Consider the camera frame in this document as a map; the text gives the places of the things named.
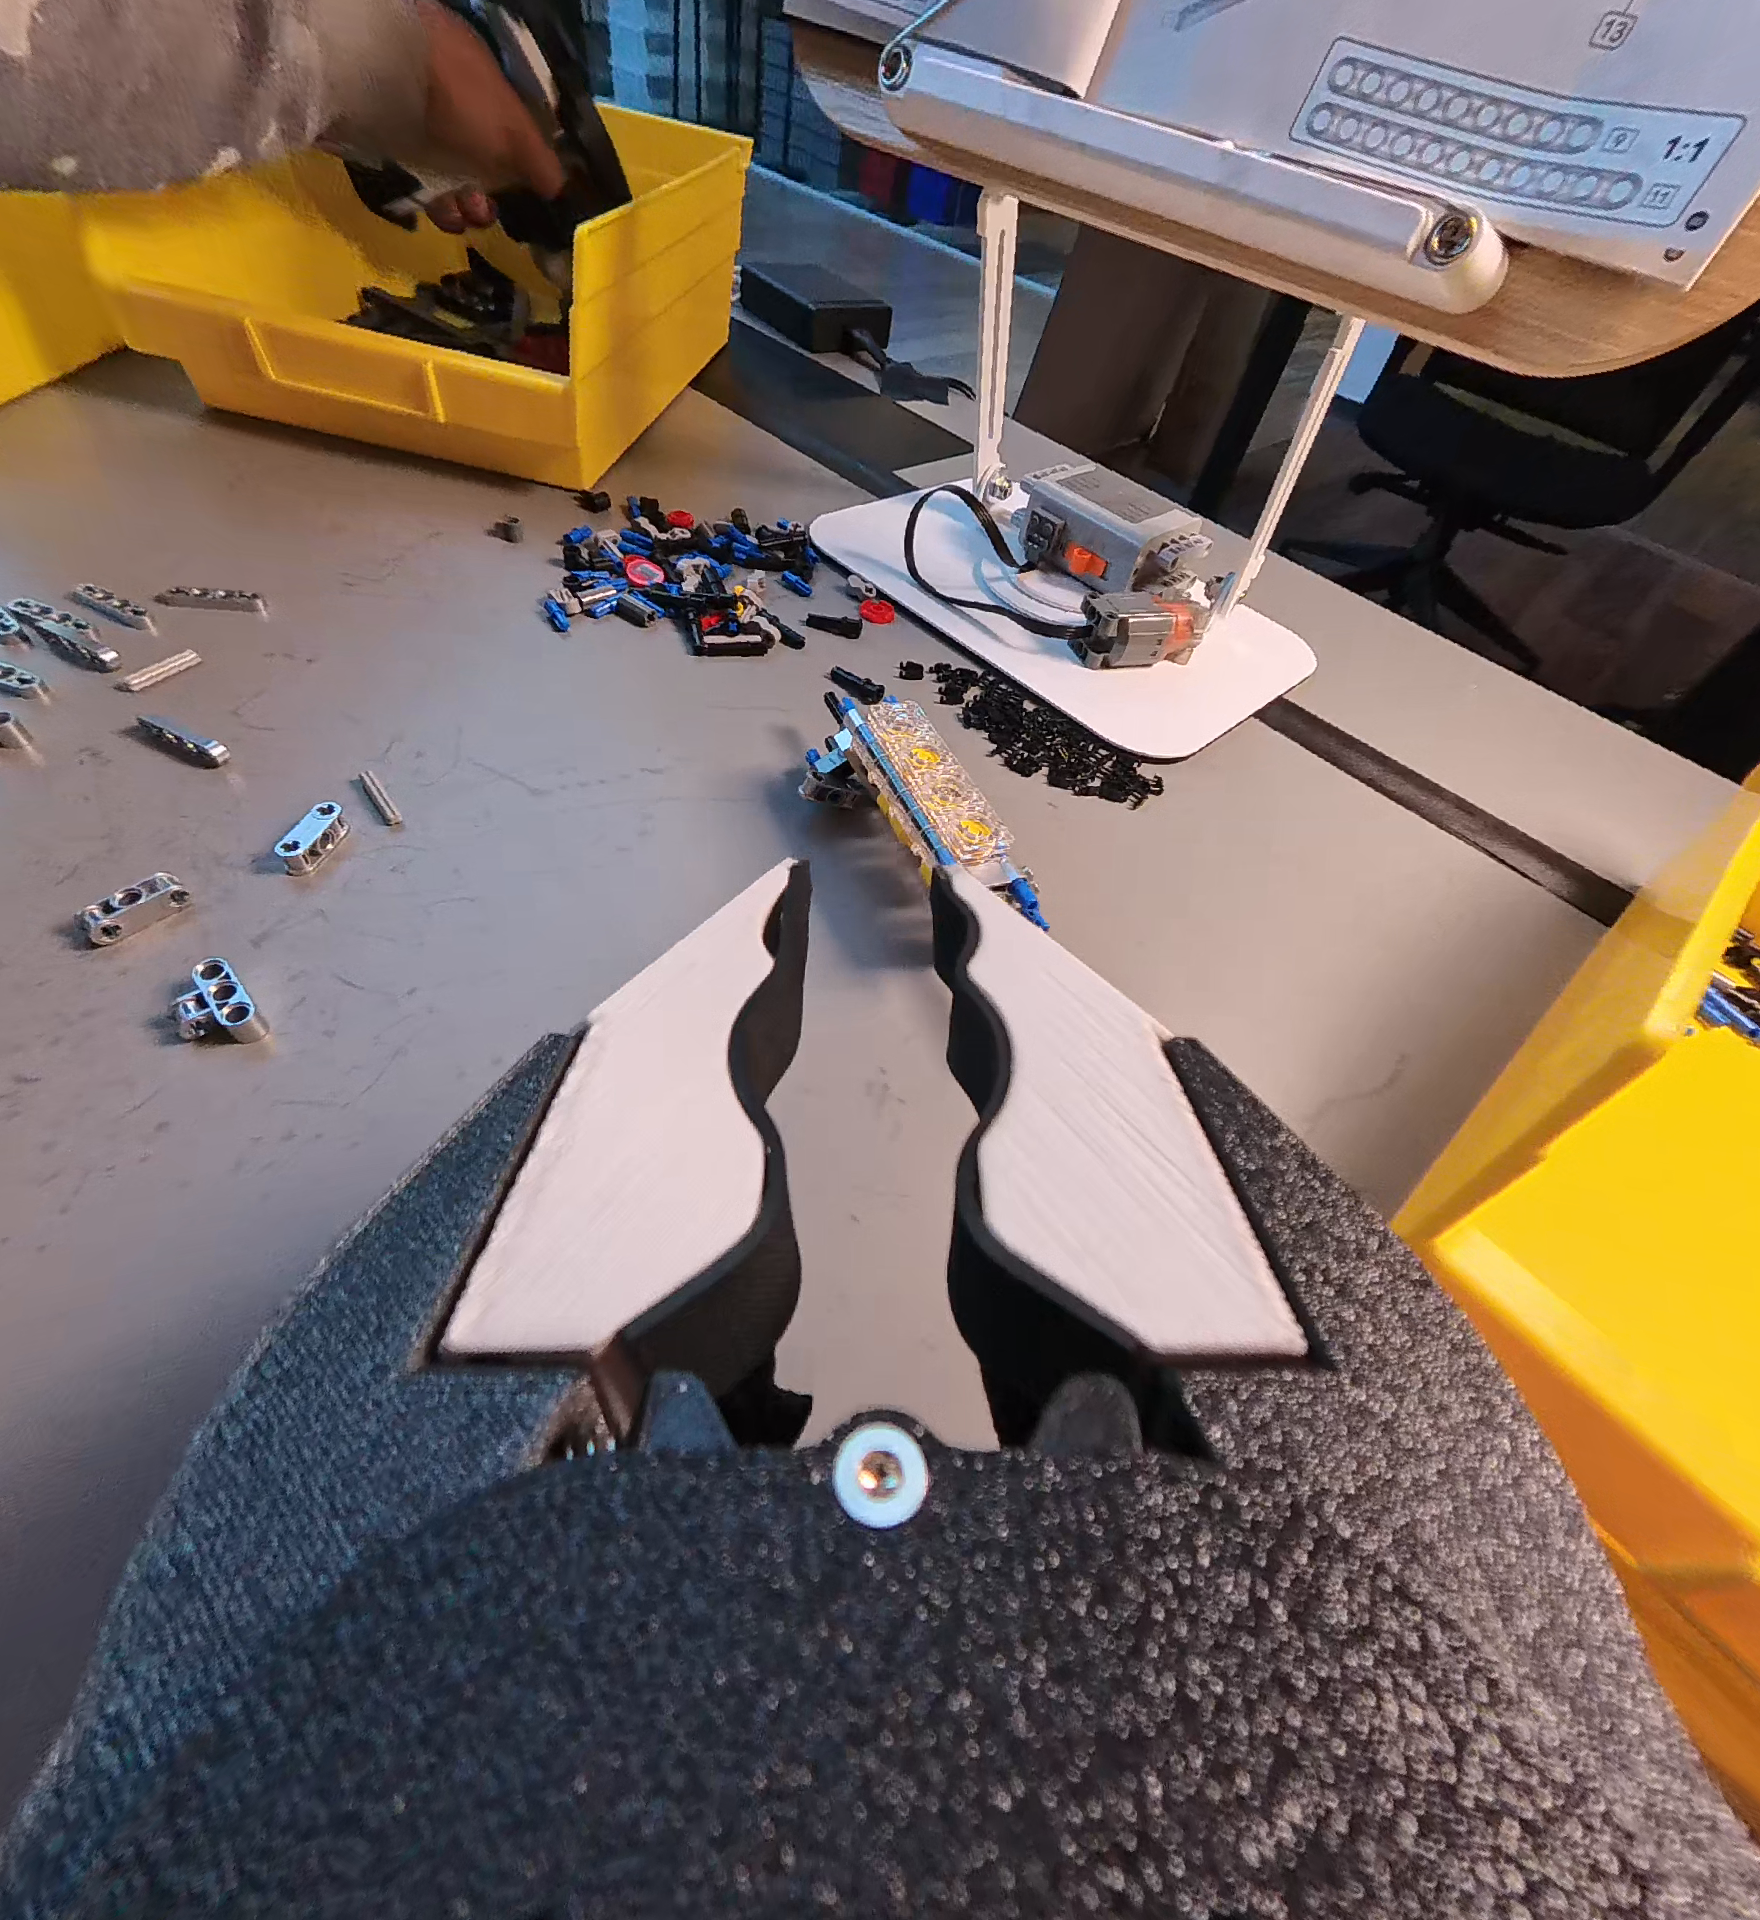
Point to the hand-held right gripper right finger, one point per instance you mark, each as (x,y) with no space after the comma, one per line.
(1120,1200)

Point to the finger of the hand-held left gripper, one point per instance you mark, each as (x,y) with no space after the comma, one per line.
(586,166)

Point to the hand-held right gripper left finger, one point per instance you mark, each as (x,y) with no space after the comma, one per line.
(625,1200)

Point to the yellow bin with red panels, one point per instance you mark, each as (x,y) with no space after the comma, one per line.
(639,360)

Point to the person's left forearm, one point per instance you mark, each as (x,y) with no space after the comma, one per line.
(146,89)

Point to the grey desk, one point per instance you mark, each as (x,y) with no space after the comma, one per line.
(446,930)

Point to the person's left hand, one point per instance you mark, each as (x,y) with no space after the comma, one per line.
(491,120)

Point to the heap of dark building pieces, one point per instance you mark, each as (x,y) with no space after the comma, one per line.
(446,307)

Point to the stack of grey crates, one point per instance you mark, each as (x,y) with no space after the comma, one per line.
(760,89)

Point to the black power adapter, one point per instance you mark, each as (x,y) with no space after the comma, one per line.
(813,300)

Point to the blue crate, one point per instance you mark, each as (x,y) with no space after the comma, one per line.
(940,196)

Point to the pile of small coloured connectors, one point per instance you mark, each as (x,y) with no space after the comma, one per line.
(670,586)

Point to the scattered chrome beams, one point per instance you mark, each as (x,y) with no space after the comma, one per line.
(221,1005)

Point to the transparent engine block assembly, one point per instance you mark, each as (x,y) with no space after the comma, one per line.
(925,781)

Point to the pile of small black pins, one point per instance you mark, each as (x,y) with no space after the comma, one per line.
(1045,735)

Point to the thin dark grey axle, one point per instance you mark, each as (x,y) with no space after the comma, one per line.
(379,797)

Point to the yellow bin with blue pins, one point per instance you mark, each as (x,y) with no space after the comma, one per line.
(1646,1350)

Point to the light grey short axle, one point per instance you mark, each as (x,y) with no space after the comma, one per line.
(159,669)

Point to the black axle pin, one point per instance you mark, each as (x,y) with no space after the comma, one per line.
(850,679)

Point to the grey motor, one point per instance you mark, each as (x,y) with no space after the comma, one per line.
(1136,629)

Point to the wooden book stand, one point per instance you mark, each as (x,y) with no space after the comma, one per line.
(1196,171)

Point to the black office chair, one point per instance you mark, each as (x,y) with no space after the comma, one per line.
(1510,437)

